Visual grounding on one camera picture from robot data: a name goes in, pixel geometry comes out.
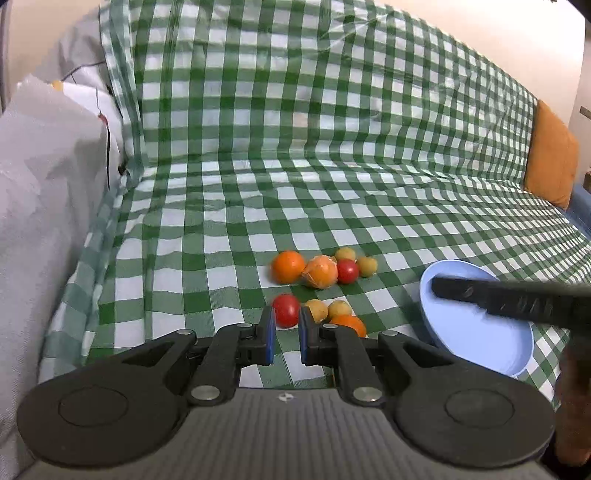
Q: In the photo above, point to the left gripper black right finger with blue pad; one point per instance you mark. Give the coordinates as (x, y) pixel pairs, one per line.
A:
(450, 409)

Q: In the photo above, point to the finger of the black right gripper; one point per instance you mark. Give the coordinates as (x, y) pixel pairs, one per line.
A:
(565, 306)

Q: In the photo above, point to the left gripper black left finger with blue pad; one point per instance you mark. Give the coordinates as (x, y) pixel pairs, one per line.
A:
(126, 406)

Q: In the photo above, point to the orange fruit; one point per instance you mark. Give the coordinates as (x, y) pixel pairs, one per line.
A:
(287, 267)
(352, 322)

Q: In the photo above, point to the light blue plate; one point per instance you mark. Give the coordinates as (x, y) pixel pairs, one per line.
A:
(467, 331)

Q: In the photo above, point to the orange cushion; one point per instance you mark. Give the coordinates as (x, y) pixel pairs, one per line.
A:
(553, 159)

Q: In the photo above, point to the orange fruit behind finger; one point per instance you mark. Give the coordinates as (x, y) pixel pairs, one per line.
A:
(352, 322)

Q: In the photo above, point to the yellow small fruit near right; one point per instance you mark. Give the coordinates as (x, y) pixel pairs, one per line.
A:
(339, 308)

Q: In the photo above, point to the yellow small fruit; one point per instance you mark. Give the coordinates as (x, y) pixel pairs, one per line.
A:
(339, 308)
(319, 311)
(368, 266)
(345, 253)

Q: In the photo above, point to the yellow small fruit near left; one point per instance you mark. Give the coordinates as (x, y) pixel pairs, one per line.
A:
(319, 311)

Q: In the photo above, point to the red tomato near gripper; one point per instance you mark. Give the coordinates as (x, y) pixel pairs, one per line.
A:
(286, 309)

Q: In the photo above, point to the red tomato far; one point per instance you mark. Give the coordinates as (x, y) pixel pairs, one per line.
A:
(348, 271)

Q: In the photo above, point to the yellow small fruit top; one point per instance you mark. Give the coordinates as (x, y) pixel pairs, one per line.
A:
(345, 253)

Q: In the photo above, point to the plastic wrapped orange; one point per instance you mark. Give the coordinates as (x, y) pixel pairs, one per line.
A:
(321, 272)

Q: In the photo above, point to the grey sofa armrest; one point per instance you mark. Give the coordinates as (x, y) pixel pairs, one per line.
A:
(55, 165)

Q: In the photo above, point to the green white checkered cloth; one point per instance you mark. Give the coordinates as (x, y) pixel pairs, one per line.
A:
(255, 127)

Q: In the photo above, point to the white patterned pillow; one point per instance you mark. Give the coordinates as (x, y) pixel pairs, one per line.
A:
(103, 106)

